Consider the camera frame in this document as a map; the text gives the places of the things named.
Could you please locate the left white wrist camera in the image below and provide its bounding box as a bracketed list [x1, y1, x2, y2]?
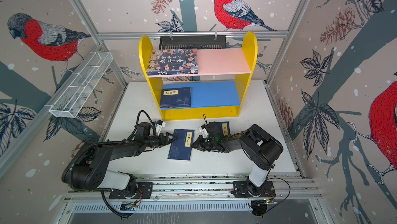
[155, 120, 166, 136]

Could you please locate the illustrated colourful cover book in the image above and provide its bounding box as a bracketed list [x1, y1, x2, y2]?
[146, 49, 199, 76]

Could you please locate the white wire mesh basket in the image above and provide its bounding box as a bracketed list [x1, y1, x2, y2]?
[49, 51, 113, 118]

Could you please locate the navy blue book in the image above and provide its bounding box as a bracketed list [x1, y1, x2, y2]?
[167, 129, 194, 162]
[216, 121, 230, 136]
[160, 87, 191, 109]

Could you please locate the small green circuit board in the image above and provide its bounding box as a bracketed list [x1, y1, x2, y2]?
[120, 202, 140, 211]

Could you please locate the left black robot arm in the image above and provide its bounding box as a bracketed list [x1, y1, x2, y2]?
[62, 122, 177, 193]

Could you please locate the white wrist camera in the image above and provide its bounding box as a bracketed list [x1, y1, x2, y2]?
[155, 120, 166, 136]
[199, 125, 209, 139]

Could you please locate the black slotted vent panel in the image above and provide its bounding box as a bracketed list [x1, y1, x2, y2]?
[159, 35, 226, 50]

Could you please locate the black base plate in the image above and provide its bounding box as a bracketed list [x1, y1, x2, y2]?
[230, 180, 276, 198]
[109, 182, 154, 200]

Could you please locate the black round connector underneath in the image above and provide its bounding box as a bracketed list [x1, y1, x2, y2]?
[250, 200, 268, 217]

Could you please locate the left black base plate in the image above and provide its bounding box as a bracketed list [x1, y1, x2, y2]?
[109, 182, 154, 200]

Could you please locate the right thin black cable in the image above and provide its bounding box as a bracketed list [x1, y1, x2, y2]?
[260, 164, 292, 214]

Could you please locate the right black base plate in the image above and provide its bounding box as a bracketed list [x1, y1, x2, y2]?
[230, 180, 276, 198]

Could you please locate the yellow shelf with coloured boards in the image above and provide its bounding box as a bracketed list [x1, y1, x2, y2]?
[139, 32, 258, 121]

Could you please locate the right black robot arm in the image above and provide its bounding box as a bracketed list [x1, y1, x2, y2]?
[191, 122, 284, 198]

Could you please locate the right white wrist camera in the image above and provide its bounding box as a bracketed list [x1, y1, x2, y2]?
[199, 125, 209, 139]

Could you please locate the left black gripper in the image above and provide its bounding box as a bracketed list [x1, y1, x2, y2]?
[144, 132, 178, 148]

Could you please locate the aluminium mounting rail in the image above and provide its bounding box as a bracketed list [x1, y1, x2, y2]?
[66, 174, 323, 200]

